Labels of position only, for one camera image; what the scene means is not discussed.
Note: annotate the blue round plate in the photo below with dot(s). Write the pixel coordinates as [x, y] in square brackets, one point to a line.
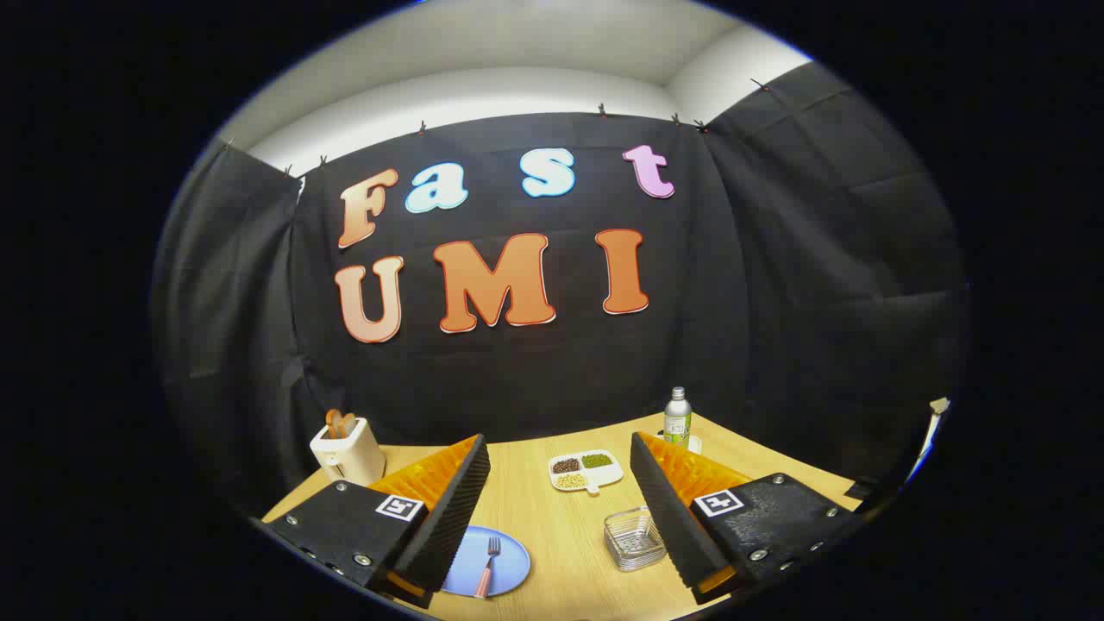
[513, 561]

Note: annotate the yellow soybeans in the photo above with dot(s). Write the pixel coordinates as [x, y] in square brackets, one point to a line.
[570, 481]

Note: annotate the toasted bread slices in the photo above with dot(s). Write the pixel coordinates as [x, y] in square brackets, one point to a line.
[338, 423]

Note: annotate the green mung beans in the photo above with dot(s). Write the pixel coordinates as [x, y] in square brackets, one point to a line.
[597, 461]

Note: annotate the white divided dish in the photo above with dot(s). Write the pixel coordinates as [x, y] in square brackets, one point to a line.
[608, 476]

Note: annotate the dark brown beans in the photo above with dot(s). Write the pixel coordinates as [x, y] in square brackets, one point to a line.
[566, 466]

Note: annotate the white toaster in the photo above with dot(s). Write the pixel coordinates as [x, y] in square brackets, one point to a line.
[354, 457]

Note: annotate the small white saucer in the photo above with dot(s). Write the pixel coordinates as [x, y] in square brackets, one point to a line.
[695, 444]

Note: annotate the silver bottle with green label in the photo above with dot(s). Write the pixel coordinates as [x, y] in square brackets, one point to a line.
[678, 423]

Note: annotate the black backdrop cloth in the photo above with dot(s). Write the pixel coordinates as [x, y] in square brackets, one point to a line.
[776, 285]

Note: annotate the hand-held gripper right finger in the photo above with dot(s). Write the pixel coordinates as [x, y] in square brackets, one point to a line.
[664, 509]

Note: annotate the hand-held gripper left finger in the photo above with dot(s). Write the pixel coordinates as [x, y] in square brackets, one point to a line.
[448, 509]

